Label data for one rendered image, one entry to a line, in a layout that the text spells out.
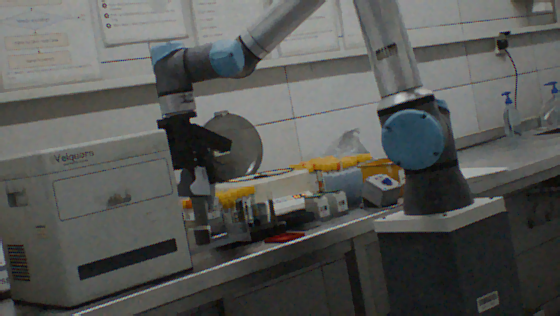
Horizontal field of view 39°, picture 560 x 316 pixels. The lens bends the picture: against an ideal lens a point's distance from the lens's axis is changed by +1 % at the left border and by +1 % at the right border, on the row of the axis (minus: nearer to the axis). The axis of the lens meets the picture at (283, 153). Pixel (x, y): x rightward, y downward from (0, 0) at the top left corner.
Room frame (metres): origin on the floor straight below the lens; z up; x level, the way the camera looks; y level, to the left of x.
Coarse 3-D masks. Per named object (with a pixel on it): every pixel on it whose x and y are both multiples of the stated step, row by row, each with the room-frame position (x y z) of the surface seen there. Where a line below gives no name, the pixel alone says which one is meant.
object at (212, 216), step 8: (192, 200) 1.74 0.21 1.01; (200, 200) 1.71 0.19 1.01; (216, 200) 1.73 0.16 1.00; (192, 208) 1.74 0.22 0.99; (200, 208) 1.72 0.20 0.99; (208, 208) 1.71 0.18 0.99; (216, 208) 1.72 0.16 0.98; (200, 216) 1.72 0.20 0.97; (208, 216) 1.71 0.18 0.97; (216, 216) 1.72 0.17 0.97; (200, 224) 1.73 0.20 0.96; (208, 224) 1.71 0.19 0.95
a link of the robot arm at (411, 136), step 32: (352, 0) 1.57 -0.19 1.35; (384, 0) 1.53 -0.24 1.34; (384, 32) 1.53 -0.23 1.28; (384, 64) 1.53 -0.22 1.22; (416, 64) 1.55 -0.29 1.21; (384, 96) 1.55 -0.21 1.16; (416, 96) 1.51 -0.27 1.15; (384, 128) 1.52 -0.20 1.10; (416, 128) 1.49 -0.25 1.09; (416, 160) 1.50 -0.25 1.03
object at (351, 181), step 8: (360, 168) 2.15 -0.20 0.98; (328, 176) 2.11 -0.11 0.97; (336, 176) 2.10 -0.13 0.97; (344, 176) 2.11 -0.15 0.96; (352, 176) 2.13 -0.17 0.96; (360, 176) 2.14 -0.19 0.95; (328, 184) 2.11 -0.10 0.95; (336, 184) 2.09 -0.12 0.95; (344, 184) 2.11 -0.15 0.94; (352, 184) 2.13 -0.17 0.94; (360, 184) 2.14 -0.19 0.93; (344, 192) 2.11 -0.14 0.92; (352, 192) 2.12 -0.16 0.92; (360, 192) 2.14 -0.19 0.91; (352, 200) 2.12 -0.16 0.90; (360, 200) 2.14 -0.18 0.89; (352, 208) 2.10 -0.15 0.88
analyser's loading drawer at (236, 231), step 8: (216, 224) 1.75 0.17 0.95; (224, 224) 1.73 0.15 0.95; (232, 224) 1.80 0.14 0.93; (240, 224) 1.77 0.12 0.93; (200, 232) 1.72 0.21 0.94; (208, 232) 1.70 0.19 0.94; (216, 232) 1.76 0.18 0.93; (224, 232) 1.73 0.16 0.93; (232, 232) 1.80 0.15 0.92; (240, 232) 1.78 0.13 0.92; (248, 232) 1.76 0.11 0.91; (200, 240) 1.73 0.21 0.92; (208, 240) 1.70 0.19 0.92; (216, 240) 1.71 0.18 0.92; (224, 240) 1.72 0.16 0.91; (232, 240) 1.73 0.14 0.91; (240, 240) 1.78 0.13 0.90; (248, 240) 1.76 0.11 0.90; (192, 248) 1.67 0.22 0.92; (200, 248) 1.67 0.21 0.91; (208, 248) 1.69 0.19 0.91
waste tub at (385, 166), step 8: (384, 160) 2.31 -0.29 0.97; (368, 168) 2.21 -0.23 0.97; (376, 168) 2.19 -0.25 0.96; (384, 168) 2.16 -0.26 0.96; (392, 168) 2.15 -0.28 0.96; (400, 168) 2.17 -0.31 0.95; (368, 176) 2.22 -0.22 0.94; (392, 176) 2.15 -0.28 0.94; (400, 176) 2.17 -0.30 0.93; (400, 192) 2.16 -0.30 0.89
